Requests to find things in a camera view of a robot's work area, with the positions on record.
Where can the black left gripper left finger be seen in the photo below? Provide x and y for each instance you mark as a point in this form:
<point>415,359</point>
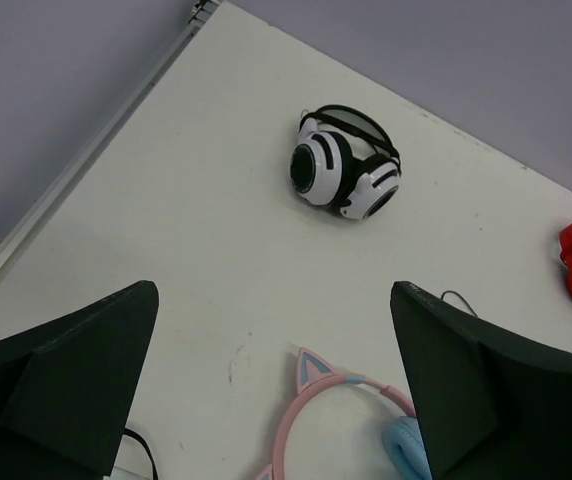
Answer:
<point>67,387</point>

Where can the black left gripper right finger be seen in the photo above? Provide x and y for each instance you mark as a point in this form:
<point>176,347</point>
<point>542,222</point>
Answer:
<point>491,404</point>

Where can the pink blue cat-ear headphones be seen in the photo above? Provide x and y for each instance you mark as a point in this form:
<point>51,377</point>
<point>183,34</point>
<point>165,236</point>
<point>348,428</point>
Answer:
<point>340,423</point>

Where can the white black headphones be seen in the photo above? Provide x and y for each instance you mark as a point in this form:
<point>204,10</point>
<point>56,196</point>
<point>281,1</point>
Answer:
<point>344,161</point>

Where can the aluminium table edge rail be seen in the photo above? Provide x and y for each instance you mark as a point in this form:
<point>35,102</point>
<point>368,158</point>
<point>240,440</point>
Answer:
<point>201,12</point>

